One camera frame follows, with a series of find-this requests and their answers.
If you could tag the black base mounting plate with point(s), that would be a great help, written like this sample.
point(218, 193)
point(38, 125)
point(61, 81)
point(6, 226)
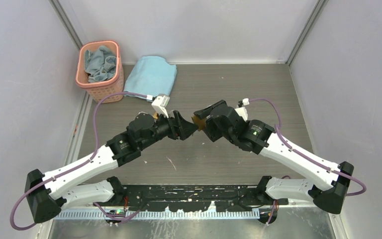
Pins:
point(189, 198)

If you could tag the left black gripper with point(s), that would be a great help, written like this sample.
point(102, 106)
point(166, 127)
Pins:
point(179, 128)

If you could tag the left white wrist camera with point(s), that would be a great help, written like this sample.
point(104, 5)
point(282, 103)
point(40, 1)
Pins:
point(159, 104)

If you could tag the pink plastic laundry basket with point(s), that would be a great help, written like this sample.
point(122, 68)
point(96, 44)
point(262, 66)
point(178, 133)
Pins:
point(99, 90)

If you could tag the brass padlock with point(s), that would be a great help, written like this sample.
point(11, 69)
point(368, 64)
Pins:
point(200, 123)
point(154, 115)

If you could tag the aluminium rail frame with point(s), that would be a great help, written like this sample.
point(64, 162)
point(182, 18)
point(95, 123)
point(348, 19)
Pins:
point(194, 212)

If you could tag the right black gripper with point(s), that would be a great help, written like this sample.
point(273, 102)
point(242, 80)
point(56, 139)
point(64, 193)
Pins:
point(213, 135)

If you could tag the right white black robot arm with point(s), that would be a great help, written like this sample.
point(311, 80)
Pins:
point(325, 183)

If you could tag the grey-blue cloth in basket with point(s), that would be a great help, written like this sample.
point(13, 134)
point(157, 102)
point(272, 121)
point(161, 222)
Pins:
point(100, 65)

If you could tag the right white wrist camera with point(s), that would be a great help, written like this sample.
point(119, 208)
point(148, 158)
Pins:
point(241, 108)

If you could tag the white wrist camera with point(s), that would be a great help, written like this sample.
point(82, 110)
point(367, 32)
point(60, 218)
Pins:
point(159, 104)
point(241, 108)

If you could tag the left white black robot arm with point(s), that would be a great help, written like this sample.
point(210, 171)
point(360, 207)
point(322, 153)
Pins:
point(51, 192)

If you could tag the light blue folded towel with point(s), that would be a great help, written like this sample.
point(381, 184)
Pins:
point(151, 75)

